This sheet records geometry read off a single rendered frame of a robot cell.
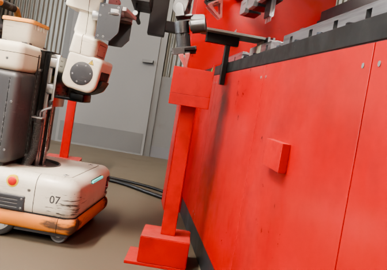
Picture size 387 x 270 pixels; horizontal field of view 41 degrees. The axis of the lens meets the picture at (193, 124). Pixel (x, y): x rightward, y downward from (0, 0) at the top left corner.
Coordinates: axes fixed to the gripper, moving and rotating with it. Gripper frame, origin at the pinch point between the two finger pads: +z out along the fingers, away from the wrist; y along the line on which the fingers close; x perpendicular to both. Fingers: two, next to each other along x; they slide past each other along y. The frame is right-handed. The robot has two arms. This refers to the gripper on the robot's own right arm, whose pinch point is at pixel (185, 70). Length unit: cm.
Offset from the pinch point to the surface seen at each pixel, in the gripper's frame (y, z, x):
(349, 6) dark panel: 87, -30, 64
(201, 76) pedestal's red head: 5.9, 3.1, -4.9
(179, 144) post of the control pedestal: -5.2, 29.9, 2.2
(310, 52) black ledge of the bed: 30, 4, -92
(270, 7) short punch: 38.9, -24.6, 16.5
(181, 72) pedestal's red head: -1.9, 1.1, -4.8
